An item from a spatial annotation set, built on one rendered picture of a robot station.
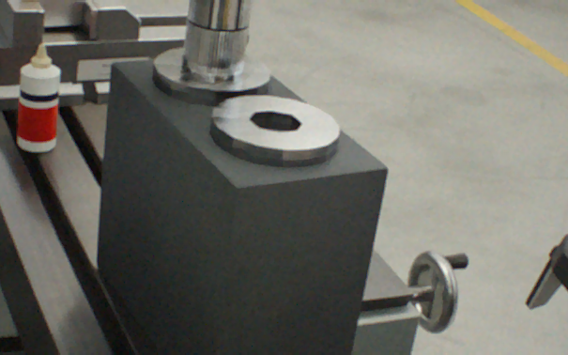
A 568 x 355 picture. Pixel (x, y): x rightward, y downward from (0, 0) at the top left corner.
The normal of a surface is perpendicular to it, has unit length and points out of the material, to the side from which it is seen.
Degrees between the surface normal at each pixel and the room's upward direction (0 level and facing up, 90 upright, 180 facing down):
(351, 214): 90
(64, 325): 0
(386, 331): 90
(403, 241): 0
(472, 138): 0
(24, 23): 90
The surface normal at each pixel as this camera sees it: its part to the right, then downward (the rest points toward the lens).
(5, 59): 0.40, 0.45
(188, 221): -0.86, 0.11
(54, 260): 0.13, -0.89
